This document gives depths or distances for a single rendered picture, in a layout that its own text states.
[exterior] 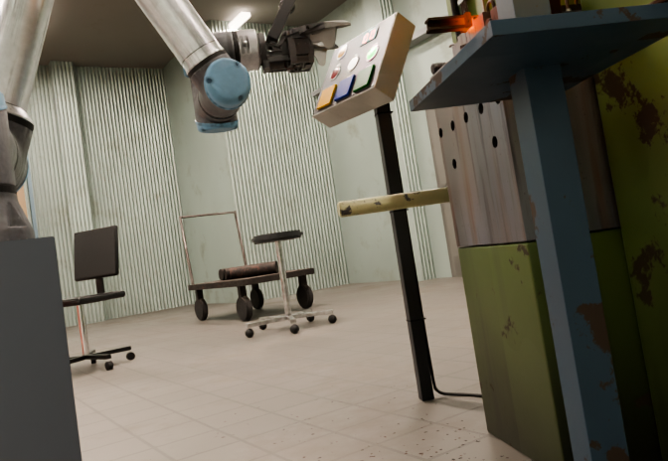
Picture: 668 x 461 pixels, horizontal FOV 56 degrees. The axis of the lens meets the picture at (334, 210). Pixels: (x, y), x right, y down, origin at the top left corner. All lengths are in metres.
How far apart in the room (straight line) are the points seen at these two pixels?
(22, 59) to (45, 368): 0.61
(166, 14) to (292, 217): 7.42
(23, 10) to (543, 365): 1.23
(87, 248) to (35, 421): 3.43
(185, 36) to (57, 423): 0.72
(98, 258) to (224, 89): 3.26
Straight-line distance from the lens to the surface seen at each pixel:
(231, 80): 1.25
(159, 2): 1.30
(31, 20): 1.43
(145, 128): 10.26
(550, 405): 1.37
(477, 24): 1.56
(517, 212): 1.32
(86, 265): 4.49
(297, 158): 8.81
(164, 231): 10.05
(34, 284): 1.10
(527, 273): 1.32
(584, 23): 0.89
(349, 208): 1.77
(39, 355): 1.11
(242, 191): 8.35
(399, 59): 1.97
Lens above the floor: 0.51
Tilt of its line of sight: 3 degrees up
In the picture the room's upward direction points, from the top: 9 degrees counter-clockwise
